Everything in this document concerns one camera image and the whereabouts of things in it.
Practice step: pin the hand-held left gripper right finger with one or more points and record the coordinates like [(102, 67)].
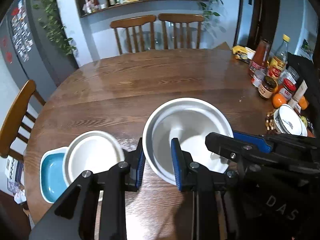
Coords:
[(176, 165)]

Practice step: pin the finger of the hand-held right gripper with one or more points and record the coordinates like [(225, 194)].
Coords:
[(252, 141), (225, 146)]

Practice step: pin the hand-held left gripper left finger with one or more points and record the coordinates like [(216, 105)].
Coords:
[(140, 170)]

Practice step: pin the large white bowl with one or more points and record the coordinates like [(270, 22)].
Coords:
[(160, 172)]

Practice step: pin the white ramekin cup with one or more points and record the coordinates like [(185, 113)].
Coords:
[(92, 155)]

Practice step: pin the patterned square plate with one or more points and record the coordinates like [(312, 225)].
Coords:
[(53, 150)]

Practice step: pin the wooden bead trivet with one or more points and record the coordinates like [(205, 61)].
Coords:
[(269, 121)]

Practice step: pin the blue-bordered oblong plate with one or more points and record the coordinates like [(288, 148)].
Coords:
[(275, 125)]

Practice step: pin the small blue-rimmed white bowl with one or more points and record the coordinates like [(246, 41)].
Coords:
[(288, 122)]

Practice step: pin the orange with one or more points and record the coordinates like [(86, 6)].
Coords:
[(303, 103), (278, 100)]

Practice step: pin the dark jar with tan label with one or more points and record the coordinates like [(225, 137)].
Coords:
[(267, 88)]

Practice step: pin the green fruit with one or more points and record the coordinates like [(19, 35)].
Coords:
[(303, 120)]

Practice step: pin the red-lidded jar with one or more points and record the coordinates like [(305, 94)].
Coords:
[(287, 90)]

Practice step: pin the white-labelled jar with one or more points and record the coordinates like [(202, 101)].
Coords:
[(257, 78)]

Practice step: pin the beige paper carton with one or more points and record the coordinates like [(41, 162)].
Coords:
[(298, 92)]

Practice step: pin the clear plastic jar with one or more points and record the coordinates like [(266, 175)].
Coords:
[(291, 75)]

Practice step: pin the yellow-capped vinegar bottle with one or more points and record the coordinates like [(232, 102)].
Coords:
[(277, 65)]

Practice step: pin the red sauce bottle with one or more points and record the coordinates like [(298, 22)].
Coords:
[(258, 57)]

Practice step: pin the yellow snack packet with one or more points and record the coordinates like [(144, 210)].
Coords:
[(241, 52)]

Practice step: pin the dark wooden door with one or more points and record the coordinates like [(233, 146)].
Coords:
[(260, 17)]

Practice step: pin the pile of floor boxes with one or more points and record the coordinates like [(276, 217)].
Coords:
[(17, 190)]

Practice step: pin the white cardboard box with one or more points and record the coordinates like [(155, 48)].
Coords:
[(11, 166)]

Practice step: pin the wooden chair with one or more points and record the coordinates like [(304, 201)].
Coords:
[(132, 21), (181, 18), (17, 110)]

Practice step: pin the trailing green plant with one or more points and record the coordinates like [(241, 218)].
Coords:
[(50, 17), (208, 7)]

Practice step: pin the grey refrigerator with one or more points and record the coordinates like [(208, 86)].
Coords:
[(40, 50)]

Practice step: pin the red paper decal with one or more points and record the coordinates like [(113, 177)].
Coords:
[(4, 41), (9, 56)]

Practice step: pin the group of fridge photo magnets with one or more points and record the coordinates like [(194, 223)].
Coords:
[(21, 37)]

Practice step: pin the dark door frame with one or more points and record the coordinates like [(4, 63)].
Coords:
[(238, 17)]

